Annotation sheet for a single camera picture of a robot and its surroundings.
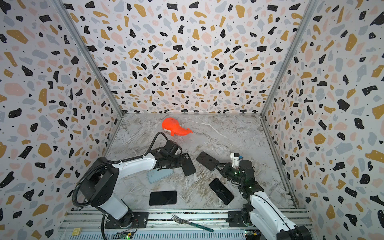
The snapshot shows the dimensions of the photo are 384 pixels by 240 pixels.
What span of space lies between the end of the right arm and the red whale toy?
0.41 m

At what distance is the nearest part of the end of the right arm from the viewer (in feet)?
2.35

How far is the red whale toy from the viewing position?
106cm
